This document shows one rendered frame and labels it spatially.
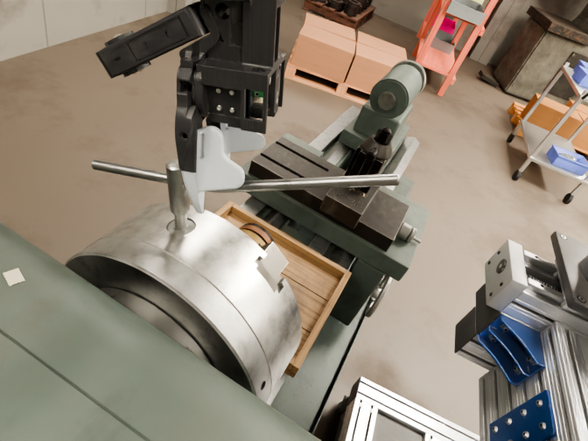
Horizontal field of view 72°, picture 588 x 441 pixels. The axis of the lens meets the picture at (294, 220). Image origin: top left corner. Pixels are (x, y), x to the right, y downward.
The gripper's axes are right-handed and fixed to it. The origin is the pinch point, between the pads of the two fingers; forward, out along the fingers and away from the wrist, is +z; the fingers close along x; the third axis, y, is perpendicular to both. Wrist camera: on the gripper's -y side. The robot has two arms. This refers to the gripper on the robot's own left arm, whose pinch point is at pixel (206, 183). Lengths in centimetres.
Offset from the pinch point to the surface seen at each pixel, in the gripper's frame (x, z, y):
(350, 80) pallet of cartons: 357, 95, 3
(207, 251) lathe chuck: -2.9, 7.4, 0.8
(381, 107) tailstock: 101, 25, 22
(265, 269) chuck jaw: 0.0, 11.4, 7.1
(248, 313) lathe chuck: -6.7, 11.9, 6.9
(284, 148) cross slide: 69, 30, -4
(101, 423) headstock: -23.6, 6.7, 0.5
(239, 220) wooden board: 43, 39, -10
